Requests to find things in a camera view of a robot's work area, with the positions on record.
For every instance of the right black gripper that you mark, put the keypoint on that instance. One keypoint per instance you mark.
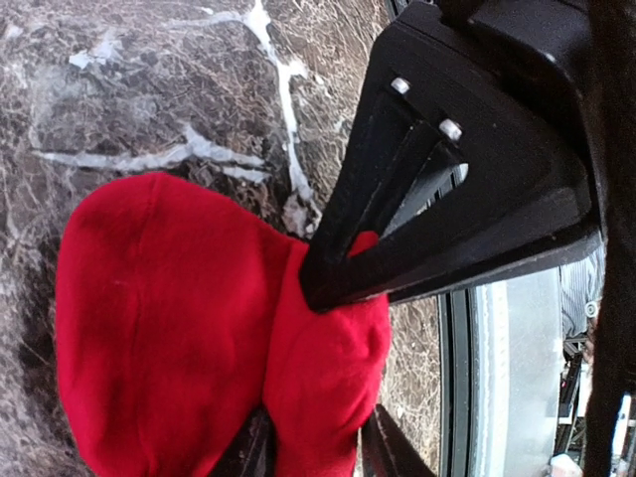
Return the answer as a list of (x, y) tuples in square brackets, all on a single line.
[(487, 144)]

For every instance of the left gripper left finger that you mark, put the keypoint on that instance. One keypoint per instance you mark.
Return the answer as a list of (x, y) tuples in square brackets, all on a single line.
[(252, 451)]

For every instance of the red Santa sock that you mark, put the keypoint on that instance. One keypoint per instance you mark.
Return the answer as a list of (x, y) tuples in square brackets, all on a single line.
[(178, 313)]

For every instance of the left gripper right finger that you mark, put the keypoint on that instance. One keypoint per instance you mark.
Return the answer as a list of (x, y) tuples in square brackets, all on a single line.
[(386, 452)]

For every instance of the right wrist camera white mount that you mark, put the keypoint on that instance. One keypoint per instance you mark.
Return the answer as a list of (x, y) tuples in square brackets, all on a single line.
[(602, 414)]

